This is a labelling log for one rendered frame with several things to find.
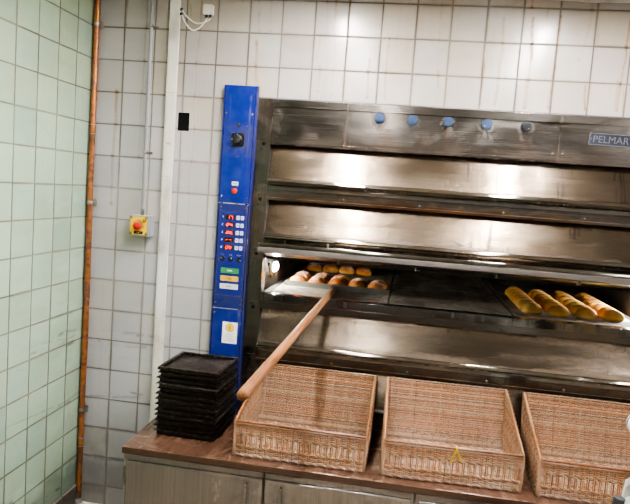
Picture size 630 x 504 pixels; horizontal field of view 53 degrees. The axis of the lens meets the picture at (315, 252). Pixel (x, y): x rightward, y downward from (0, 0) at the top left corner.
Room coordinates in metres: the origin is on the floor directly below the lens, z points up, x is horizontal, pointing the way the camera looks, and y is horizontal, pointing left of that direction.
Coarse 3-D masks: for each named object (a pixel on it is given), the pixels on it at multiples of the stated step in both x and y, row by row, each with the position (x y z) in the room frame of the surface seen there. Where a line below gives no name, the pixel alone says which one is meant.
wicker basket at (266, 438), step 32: (288, 384) 2.95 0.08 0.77; (320, 384) 2.94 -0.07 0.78; (352, 384) 2.92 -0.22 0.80; (256, 416) 2.89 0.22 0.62; (288, 416) 2.91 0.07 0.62; (320, 416) 2.90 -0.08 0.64; (352, 416) 2.88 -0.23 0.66; (256, 448) 2.52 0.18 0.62; (288, 448) 2.51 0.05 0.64; (320, 448) 2.65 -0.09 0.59; (352, 448) 2.46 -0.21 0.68
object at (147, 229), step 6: (132, 216) 3.05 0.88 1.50; (138, 216) 3.05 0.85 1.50; (144, 216) 3.04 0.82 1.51; (150, 216) 3.06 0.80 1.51; (132, 222) 3.05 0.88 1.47; (150, 222) 3.06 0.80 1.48; (132, 228) 3.05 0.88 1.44; (144, 228) 3.04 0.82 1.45; (150, 228) 3.06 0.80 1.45; (132, 234) 3.05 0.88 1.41; (138, 234) 3.04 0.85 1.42; (144, 234) 3.04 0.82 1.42; (150, 234) 3.07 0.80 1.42
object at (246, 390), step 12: (336, 288) 3.20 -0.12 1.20; (324, 300) 2.82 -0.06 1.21; (312, 312) 2.52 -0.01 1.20; (300, 324) 2.29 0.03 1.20; (288, 336) 2.10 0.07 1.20; (288, 348) 2.01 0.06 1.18; (276, 360) 1.84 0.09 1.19; (264, 372) 1.70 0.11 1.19; (252, 384) 1.58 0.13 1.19; (240, 396) 1.52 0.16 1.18
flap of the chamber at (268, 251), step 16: (288, 256) 2.99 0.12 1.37; (304, 256) 2.89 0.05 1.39; (320, 256) 2.85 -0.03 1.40; (336, 256) 2.84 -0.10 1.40; (352, 256) 2.83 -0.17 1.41; (368, 256) 2.82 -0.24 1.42; (464, 272) 2.88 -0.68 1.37; (480, 272) 2.79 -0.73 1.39; (496, 272) 2.74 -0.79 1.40; (512, 272) 2.73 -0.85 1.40; (528, 272) 2.72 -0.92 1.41; (544, 272) 2.71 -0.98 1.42
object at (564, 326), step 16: (304, 304) 3.00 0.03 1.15; (336, 304) 2.98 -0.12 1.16; (352, 304) 2.97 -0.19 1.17; (368, 304) 2.96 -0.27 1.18; (384, 304) 2.97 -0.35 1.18; (464, 320) 2.90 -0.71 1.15; (480, 320) 2.89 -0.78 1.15; (496, 320) 2.88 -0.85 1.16; (512, 320) 2.87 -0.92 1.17; (528, 320) 2.86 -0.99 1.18; (544, 320) 2.87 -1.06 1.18; (624, 336) 2.80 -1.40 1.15
